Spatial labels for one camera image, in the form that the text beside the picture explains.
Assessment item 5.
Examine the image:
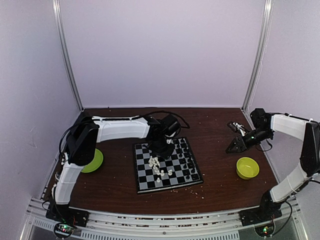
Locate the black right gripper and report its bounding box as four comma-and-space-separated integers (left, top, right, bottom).
226, 127, 272, 153

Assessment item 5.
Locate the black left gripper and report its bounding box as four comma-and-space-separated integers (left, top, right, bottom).
148, 137, 176, 160

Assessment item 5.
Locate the black white chessboard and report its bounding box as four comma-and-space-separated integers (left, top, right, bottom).
133, 137, 204, 194

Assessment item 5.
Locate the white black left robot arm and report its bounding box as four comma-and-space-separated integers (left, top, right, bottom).
49, 111, 190, 222

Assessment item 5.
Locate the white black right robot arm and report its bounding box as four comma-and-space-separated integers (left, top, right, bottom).
225, 108, 320, 225

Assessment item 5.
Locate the yellow-green bowl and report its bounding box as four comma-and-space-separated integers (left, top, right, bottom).
236, 157, 260, 180

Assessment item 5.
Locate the green plate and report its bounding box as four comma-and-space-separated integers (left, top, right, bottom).
81, 148, 104, 174

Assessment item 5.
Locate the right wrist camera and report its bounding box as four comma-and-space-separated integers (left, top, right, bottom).
227, 121, 249, 136

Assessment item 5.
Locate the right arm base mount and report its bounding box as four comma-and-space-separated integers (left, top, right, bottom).
238, 208, 282, 238

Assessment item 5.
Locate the aluminium front rail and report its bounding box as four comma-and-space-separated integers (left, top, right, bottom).
19, 196, 308, 240

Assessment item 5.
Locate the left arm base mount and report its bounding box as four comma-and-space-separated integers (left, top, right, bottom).
45, 208, 89, 239

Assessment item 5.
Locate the right aluminium frame post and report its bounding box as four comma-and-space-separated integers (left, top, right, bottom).
242, 0, 274, 113

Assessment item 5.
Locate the aluminium frame post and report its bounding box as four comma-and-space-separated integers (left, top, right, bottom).
52, 0, 84, 112
242, 0, 274, 113

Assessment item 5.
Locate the left aluminium frame post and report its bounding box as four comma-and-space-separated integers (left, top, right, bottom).
52, 0, 84, 112

